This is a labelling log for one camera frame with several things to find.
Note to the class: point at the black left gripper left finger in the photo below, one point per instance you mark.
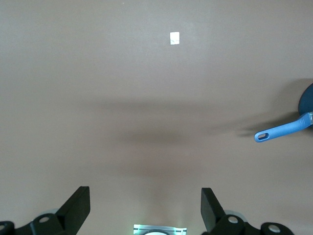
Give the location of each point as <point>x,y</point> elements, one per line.
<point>73,210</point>

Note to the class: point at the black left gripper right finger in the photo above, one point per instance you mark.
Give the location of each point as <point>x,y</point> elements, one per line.
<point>212,213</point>

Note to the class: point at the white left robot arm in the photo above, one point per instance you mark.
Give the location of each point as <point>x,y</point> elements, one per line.
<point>155,233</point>

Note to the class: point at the brown table cover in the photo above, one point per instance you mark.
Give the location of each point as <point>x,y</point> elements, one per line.
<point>122,85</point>

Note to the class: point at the small tape piece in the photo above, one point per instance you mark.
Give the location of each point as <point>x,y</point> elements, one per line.
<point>174,38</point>

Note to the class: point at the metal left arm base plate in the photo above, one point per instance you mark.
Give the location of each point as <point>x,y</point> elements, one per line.
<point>139,229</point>

